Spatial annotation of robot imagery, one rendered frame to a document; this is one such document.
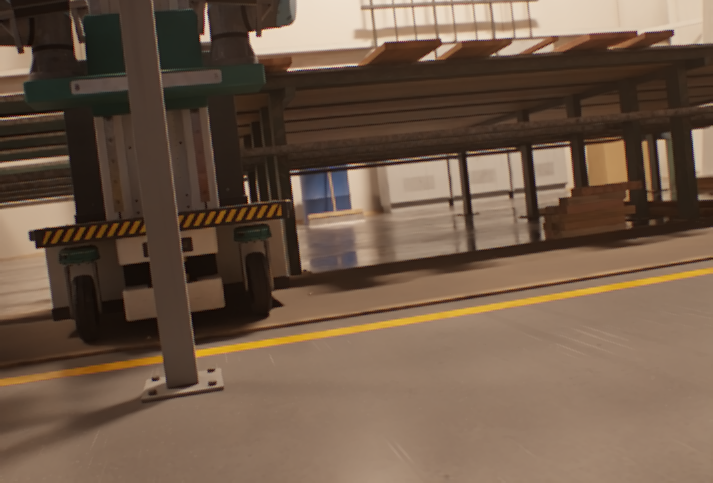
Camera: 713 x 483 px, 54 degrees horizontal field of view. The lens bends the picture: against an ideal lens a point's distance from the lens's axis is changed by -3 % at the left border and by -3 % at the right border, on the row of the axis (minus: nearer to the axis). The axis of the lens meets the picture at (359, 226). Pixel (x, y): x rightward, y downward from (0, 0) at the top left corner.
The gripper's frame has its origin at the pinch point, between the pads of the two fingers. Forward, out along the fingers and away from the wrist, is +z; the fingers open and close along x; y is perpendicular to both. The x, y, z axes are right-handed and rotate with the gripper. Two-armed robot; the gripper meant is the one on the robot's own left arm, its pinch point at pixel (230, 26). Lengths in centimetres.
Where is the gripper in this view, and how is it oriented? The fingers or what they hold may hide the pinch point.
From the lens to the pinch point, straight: 175.5
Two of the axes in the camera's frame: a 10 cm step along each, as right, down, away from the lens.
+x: 9.9, 0.1, 1.4
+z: 0.4, 9.3, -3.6
